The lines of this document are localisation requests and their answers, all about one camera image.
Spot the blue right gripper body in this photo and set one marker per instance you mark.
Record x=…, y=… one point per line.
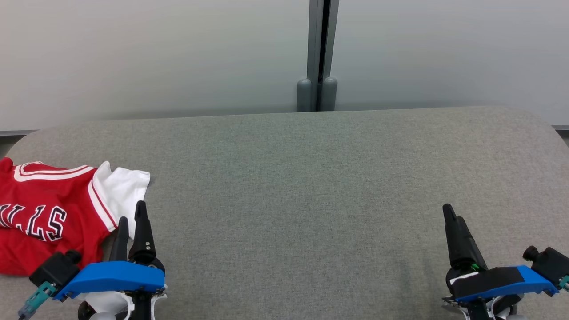
x=493, y=282

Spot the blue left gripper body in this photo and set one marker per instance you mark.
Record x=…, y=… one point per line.
x=115, y=276

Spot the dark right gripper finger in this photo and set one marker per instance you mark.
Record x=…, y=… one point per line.
x=470, y=251
x=452, y=240

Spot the grey wall divider post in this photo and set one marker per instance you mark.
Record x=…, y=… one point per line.
x=316, y=66

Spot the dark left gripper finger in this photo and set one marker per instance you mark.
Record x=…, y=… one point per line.
x=142, y=235
x=120, y=242

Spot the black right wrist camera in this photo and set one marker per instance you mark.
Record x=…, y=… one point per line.
x=549, y=262

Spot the red white basketball jersey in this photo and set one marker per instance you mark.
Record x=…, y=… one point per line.
x=49, y=222

